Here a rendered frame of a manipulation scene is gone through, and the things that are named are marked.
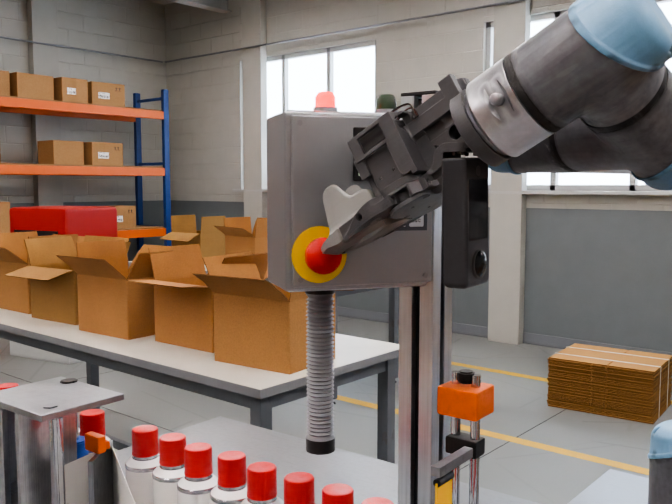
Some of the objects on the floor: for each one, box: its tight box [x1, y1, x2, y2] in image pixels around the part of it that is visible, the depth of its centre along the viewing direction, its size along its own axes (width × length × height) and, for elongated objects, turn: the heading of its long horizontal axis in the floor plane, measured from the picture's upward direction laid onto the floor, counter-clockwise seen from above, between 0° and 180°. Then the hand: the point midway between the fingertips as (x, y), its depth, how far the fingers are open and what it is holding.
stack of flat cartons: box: [547, 343, 672, 424], centre depth 471 cm, size 64×53×31 cm
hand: (336, 252), depth 74 cm, fingers closed
